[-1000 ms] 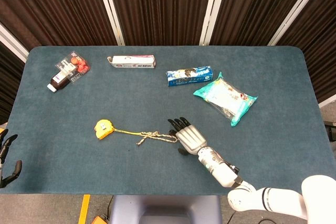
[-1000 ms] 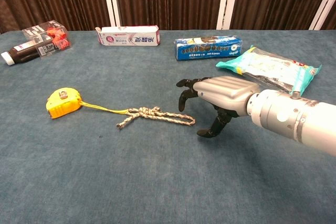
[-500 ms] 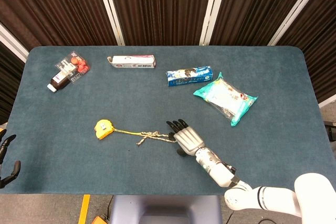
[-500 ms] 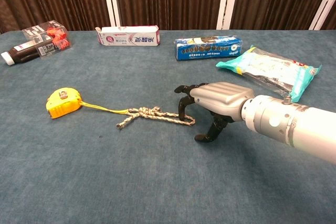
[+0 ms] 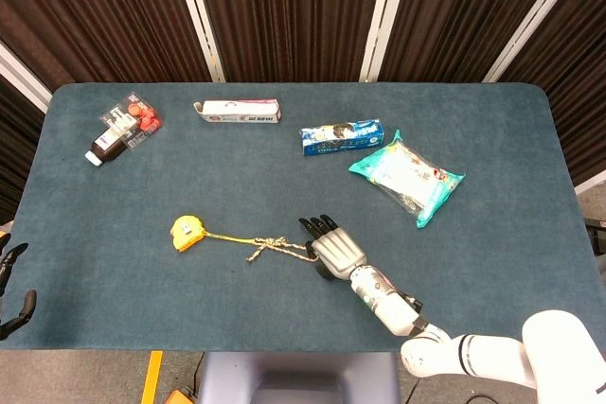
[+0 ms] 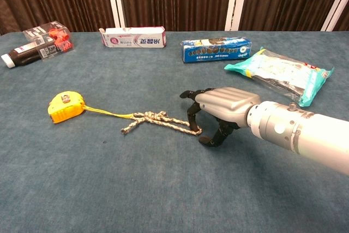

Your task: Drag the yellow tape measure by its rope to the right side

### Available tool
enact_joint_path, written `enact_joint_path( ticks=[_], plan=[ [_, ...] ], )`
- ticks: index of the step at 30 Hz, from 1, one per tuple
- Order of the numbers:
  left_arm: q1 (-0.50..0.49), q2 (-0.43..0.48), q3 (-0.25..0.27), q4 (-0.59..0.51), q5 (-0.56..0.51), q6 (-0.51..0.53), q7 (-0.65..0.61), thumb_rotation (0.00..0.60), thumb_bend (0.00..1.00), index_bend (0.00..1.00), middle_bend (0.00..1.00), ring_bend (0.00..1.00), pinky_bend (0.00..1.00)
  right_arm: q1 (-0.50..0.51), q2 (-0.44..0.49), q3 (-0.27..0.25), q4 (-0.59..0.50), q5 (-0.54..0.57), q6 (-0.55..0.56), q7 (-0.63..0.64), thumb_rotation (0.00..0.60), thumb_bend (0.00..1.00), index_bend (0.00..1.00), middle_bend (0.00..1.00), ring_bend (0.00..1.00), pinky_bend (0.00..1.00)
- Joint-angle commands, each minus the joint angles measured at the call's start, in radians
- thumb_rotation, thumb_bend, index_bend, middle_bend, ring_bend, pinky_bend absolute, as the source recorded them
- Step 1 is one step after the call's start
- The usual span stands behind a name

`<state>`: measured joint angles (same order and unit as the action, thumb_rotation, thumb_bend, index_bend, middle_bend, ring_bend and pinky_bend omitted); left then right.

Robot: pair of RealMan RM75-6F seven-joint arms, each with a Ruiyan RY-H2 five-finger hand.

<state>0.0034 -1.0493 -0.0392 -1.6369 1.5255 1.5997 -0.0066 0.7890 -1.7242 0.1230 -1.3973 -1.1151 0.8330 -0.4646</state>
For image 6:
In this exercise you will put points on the white pink toothpaste box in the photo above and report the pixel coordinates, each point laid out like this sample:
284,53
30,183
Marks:
133,40

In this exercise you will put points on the blue felt table cover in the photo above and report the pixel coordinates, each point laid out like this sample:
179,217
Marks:
136,175

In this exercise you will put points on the brown bottle with white cap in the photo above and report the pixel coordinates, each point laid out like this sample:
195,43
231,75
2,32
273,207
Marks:
24,54

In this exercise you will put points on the clear box with red caps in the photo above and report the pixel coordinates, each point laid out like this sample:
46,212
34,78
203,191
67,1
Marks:
60,39

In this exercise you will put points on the yellow tape measure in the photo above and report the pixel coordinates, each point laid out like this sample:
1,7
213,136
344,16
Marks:
65,110

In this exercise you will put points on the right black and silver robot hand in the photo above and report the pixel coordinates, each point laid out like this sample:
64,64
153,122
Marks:
229,102

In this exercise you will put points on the teal clear snack packet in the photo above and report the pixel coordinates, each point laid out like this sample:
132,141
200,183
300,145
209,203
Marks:
275,69

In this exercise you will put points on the white partition post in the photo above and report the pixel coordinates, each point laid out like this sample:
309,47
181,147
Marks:
335,9
235,1
115,1

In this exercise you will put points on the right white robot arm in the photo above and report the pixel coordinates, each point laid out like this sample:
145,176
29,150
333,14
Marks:
313,132

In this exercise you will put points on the blue cookie box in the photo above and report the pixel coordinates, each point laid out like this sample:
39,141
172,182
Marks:
212,53

